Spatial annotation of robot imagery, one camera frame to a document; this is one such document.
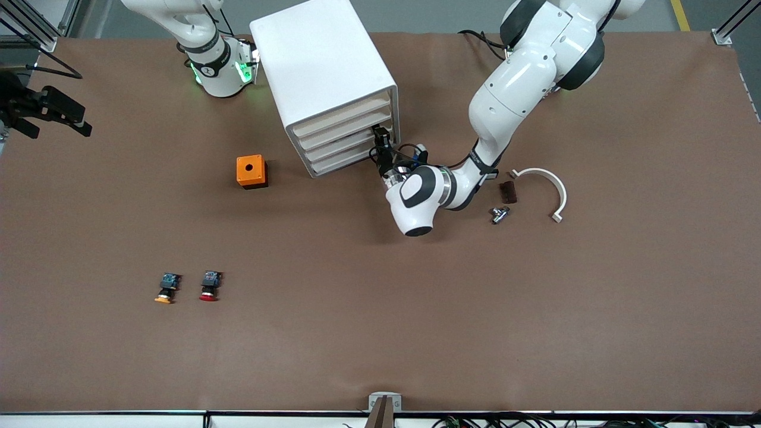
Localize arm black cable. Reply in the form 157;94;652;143
369;141;430;172
0;49;84;80

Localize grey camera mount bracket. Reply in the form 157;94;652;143
367;391;403;428

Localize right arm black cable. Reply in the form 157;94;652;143
0;49;84;80

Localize white plastic drawer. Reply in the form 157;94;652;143
307;136;398;177
290;92;393;139
295;106;394;150
301;122;395;163

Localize black base power cable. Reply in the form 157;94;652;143
458;29;507;61

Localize black cable bundle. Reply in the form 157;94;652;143
342;413;761;428

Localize aluminium frame profile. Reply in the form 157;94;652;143
0;0;81;53
712;0;761;46

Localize white curved plastic bracket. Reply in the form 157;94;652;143
510;168;568;224

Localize red push button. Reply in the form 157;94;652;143
199;270;224;303

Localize yellow push button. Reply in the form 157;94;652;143
155;272;182;305

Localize white drawer cabinet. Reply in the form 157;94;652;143
249;0;401;179

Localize orange button enclosure box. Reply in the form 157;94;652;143
236;155;269;190

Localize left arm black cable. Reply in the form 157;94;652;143
369;141;430;172

